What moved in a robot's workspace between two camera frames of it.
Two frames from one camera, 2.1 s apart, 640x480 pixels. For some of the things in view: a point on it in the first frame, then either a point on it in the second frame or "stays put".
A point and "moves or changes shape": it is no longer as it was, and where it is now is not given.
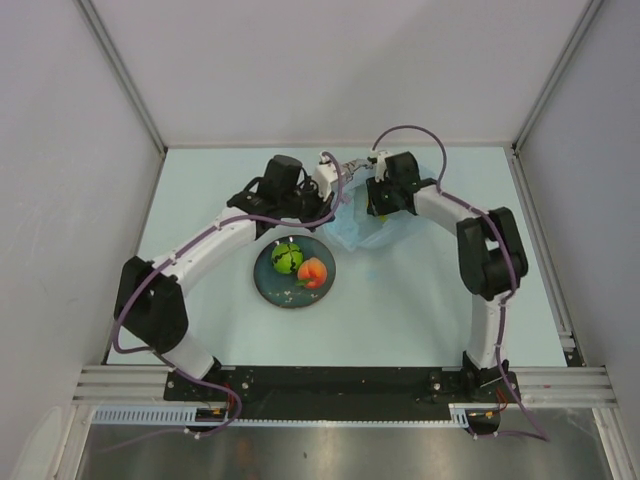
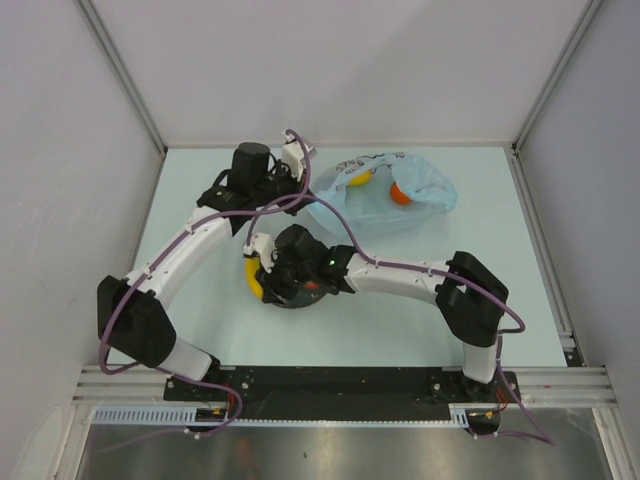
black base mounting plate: [335, 393] stays put
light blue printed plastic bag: [351, 223] moves or changes shape
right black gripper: [376, 207] to [273, 288]
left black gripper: [322, 208] to [296, 187]
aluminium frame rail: [537, 386] stays put
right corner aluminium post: [591, 11] stays put
